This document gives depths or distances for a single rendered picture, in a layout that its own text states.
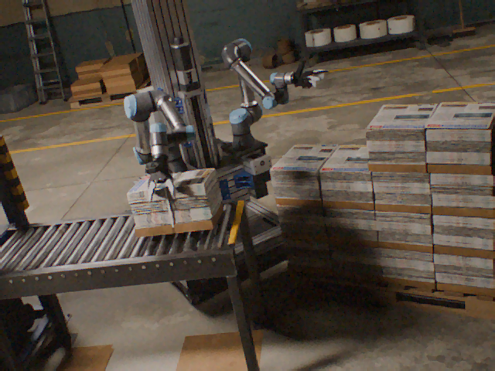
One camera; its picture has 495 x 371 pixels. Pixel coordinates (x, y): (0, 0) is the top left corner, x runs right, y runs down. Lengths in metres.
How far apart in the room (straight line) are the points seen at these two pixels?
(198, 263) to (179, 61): 1.36
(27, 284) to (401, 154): 1.90
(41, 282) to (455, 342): 2.05
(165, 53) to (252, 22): 6.21
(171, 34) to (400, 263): 1.85
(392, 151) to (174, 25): 1.48
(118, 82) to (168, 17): 5.70
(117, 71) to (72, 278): 6.55
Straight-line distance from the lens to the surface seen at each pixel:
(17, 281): 2.92
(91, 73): 9.67
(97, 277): 2.75
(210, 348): 3.32
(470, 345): 3.16
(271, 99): 3.39
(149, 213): 2.70
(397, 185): 3.00
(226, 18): 9.66
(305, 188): 3.18
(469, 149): 2.85
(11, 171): 3.48
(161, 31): 3.47
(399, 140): 2.89
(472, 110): 3.04
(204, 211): 2.63
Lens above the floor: 2.06
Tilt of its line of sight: 24 degrees down
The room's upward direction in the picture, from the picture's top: 11 degrees counter-clockwise
